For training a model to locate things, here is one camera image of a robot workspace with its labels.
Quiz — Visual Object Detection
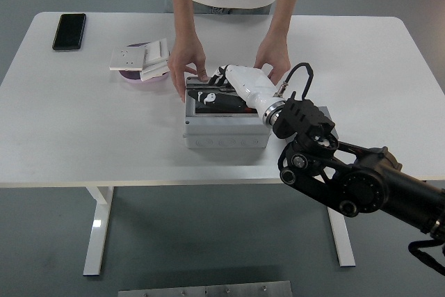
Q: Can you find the person's left hand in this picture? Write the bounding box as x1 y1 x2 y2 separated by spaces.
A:
253 41 291 84

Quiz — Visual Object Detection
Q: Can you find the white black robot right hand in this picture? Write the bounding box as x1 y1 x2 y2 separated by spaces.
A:
187 63 279 119

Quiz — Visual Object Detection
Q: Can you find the person's right hand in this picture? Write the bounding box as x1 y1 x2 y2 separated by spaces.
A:
167 40 209 103

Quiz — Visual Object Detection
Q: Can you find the smoky transparent box lid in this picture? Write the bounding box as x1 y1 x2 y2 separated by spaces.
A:
185 83 265 117

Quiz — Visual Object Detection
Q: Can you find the grey plastic electrical box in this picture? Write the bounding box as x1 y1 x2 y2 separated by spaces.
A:
182 76 273 149

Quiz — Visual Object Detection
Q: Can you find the purple shallow dish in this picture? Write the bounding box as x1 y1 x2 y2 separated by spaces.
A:
118 42 170 84

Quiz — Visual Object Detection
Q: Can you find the grey block with round hole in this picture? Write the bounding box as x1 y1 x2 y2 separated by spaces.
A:
318 106 340 140

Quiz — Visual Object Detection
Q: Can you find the black smartphone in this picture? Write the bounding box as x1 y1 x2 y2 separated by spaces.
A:
51 13 88 51

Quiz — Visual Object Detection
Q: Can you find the white table leg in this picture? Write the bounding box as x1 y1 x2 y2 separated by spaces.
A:
326 202 357 268
83 186 115 276

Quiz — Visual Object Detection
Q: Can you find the grey metal plate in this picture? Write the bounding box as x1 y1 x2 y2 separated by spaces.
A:
118 280 293 297

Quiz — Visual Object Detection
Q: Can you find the white wall switch panel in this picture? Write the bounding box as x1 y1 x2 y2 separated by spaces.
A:
143 38 170 67
139 60 171 82

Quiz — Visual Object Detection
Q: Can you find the white wall socket panel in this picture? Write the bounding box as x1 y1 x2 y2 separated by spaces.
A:
108 45 147 72

